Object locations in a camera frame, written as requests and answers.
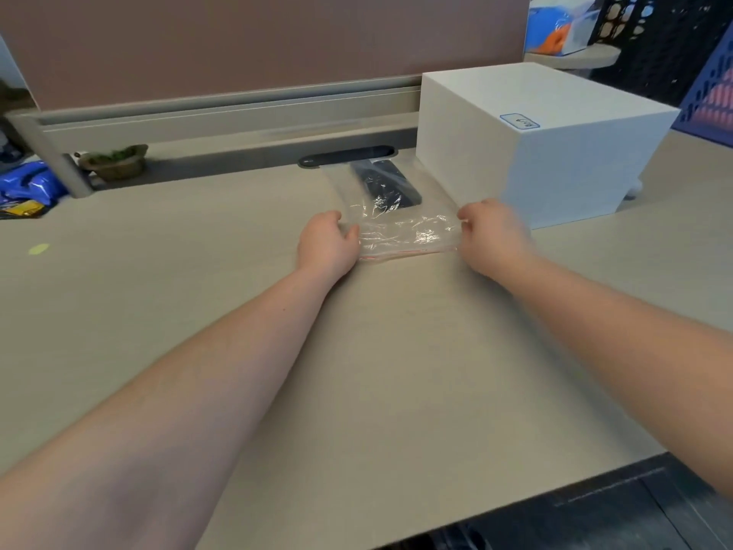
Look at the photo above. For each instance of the person's right hand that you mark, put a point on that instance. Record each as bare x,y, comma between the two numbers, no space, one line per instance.
496,238

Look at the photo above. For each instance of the person's left hand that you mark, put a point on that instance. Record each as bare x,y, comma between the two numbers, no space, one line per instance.
324,244

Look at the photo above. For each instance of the person's right thumb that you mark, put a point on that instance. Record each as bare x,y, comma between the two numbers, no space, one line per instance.
465,214

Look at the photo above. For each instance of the person's left thumb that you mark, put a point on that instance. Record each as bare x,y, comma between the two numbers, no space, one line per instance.
348,230

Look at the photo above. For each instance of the clear plastic zip bag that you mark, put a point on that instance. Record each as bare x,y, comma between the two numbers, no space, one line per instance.
404,220

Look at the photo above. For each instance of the person's right forearm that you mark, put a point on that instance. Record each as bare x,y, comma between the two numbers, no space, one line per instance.
633,339

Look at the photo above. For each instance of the person's left forearm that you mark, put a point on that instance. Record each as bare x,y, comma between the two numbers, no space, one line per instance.
160,411

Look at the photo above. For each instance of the black remote control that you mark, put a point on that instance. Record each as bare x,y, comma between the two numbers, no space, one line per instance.
387,184

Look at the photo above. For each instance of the white box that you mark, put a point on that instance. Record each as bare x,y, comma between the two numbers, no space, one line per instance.
544,140

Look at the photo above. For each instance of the small blue label sticker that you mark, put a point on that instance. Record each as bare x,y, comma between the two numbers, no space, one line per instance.
520,120

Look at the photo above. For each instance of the round beige side table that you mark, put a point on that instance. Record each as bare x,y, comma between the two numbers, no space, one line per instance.
575,58

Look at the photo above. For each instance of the brown desk partition panel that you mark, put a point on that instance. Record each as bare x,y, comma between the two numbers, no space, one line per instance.
257,42

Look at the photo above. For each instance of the blue and orange tissue box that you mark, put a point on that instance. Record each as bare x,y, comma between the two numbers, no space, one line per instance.
558,23

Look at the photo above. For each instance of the small potted plant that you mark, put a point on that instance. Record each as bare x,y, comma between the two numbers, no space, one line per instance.
114,161

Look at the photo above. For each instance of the black perforated basket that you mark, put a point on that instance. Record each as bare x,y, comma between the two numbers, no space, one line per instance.
658,42

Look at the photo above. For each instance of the purple perforated basket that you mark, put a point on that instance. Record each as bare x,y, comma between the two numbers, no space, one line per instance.
707,97

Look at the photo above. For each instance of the yellow green round sticker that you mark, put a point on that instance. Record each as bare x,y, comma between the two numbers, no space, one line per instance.
39,249

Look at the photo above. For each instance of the blue snack packet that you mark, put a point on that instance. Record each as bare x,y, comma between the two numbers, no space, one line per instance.
27,189

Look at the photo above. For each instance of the grey partition frame rail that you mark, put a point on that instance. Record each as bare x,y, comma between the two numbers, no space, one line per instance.
217,128

